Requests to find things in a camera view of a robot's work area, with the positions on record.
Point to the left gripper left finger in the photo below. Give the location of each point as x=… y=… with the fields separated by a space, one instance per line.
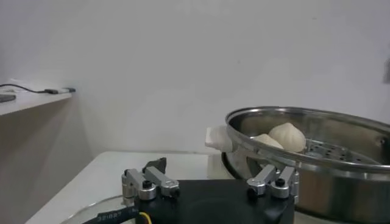
x=152 y=178

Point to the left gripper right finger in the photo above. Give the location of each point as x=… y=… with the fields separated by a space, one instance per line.
x=265 y=179

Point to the white steamed baozi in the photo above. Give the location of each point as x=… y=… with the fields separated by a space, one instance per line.
x=288 y=137
x=263 y=140

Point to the glass pot lid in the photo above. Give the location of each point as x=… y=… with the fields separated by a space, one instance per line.
x=91 y=213

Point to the steel steamer basket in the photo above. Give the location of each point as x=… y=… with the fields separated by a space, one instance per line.
x=335 y=194

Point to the white side desk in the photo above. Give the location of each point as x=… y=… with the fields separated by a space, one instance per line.
x=30 y=103

